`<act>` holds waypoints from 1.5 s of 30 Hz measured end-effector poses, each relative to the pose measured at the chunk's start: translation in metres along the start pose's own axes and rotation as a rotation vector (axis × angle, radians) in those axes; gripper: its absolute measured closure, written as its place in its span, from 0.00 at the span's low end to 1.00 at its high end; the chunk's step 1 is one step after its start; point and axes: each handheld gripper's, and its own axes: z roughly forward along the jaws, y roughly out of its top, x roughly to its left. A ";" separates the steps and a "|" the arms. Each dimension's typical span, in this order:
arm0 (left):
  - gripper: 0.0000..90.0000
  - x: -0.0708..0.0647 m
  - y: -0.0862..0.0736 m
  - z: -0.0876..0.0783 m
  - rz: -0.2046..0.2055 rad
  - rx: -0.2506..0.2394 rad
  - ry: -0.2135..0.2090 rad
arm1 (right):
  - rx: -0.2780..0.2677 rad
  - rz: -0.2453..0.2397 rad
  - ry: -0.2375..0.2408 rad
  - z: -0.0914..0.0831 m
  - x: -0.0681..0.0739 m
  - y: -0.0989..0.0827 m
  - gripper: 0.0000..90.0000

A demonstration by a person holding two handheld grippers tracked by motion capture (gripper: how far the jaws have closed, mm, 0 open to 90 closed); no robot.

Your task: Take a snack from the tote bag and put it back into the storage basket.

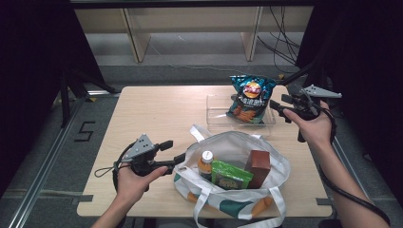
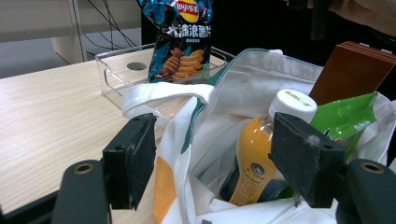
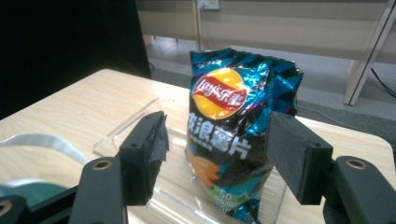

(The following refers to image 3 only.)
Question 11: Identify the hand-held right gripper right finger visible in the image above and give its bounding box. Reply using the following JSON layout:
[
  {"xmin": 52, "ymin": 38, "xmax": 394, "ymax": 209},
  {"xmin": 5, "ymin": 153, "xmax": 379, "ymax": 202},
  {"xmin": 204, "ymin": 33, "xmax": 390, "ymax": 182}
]
[{"xmin": 265, "ymin": 111, "xmax": 335, "ymax": 204}]

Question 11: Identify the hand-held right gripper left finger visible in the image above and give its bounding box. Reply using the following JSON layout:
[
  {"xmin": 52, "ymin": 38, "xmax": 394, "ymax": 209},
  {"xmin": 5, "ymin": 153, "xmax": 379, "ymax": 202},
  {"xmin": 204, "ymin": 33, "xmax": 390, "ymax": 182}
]
[{"xmin": 119, "ymin": 110, "xmax": 171, "ymax": 206}]

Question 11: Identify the clear plastic tray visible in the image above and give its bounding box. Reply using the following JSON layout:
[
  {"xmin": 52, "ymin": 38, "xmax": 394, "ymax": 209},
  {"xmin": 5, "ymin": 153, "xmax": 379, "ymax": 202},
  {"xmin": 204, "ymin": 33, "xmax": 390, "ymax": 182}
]
[{"xmin": 92, "ymin": 97, "xmax": 288, "ymax": 224}]

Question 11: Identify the blue potato chips bag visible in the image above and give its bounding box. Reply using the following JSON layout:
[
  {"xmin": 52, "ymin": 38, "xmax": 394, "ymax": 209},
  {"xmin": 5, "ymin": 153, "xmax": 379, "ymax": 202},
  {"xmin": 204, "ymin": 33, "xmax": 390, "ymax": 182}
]
[{"xmin": 185, "ymin": 47, "xmax": 304, "ymax": 224}]

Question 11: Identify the white tote bag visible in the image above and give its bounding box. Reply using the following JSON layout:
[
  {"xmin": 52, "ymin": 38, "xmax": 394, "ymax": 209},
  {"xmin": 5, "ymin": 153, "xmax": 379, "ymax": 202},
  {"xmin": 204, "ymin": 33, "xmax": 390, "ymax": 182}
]
[{"xmin": 0, "ymin": 133, "xmax": 91, "ymax": 208}]

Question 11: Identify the black curtain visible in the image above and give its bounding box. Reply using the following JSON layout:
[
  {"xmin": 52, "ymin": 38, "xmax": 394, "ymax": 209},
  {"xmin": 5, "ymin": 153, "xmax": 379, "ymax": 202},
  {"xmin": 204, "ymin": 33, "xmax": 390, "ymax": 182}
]
[{"xmin": 0, "ymin": 0, "xmax": 152, "ymax": 120}]

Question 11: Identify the white floor cable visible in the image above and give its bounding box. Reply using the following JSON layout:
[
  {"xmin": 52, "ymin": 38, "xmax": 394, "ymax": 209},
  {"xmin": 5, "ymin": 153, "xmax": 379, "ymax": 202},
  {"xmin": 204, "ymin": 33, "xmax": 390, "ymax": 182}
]
[{"xmin": 297, "ymin": 105, "xmax": 373, "ymax": 134}]

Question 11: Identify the black cable bundle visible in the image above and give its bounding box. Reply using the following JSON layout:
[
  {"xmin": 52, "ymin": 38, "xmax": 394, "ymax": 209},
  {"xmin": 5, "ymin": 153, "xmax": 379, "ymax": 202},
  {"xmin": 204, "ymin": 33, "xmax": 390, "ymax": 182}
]
[{"xmin": 369, "ymin": 66, "xmax": 396, "ymax": 99}]

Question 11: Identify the white wall socket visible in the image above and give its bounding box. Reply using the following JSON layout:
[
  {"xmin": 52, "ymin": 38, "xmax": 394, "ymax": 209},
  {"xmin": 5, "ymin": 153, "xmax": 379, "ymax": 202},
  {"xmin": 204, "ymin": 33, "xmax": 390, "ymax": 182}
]
[{"xmin": 197, "ymin": 0, "xmax": 220, "ymax": 10}]

